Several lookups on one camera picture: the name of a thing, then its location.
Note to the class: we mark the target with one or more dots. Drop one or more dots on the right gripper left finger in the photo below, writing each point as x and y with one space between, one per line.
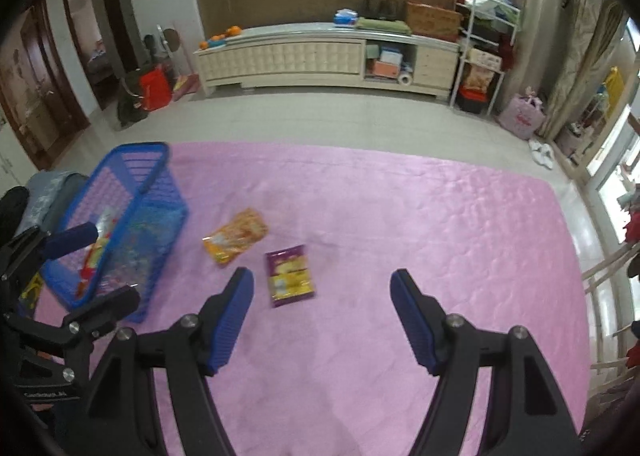
119 414

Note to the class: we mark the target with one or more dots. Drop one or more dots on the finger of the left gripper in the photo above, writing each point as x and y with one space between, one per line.
64 243
100 316

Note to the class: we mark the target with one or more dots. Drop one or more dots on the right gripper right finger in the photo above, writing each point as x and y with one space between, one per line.
526 412

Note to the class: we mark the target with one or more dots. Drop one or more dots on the blue plastic basket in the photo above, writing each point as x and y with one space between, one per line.
136 181

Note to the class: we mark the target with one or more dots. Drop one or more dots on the orange chips snack bag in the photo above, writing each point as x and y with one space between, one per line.
234 238

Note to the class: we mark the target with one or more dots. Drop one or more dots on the purple yellow snack bag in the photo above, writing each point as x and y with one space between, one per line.
289 276

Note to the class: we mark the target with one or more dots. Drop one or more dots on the large red yellow snack bag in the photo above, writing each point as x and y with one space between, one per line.
105 226

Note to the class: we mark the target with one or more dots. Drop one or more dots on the grey embroidered chair cover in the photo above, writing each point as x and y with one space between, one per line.
50 194

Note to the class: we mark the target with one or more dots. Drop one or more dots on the black bag on floor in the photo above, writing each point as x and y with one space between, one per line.
130 108

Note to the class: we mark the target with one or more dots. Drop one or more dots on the red bag on floor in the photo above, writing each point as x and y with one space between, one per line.
155 90

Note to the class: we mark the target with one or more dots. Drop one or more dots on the pink quilted table cover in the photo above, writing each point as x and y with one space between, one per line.
334 374

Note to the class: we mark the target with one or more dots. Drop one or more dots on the broom and dustpan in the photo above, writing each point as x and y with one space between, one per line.
184 80

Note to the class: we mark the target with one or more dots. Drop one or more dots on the oranges on blue plate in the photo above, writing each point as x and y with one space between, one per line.
220 39

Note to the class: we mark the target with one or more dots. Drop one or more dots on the white slippers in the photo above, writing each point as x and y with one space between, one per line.
542 153

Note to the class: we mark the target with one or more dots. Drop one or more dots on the pink tote bag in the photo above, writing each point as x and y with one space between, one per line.
523 116

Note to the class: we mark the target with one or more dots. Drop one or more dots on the cream TV cabinet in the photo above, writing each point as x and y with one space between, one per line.
327 55

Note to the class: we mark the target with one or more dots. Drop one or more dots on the blue tissue pack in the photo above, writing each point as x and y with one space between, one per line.
345 17

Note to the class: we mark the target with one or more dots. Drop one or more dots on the standing air conditioner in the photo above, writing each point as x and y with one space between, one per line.
533 44

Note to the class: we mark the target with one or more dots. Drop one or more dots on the white metal shelf rack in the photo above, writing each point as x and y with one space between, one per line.
487 34

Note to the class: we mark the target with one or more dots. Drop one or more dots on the cardboard box on cabinet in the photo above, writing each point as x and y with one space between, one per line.
434 22

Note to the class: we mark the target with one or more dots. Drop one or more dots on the beige patterned curtain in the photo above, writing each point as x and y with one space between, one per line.
595 27

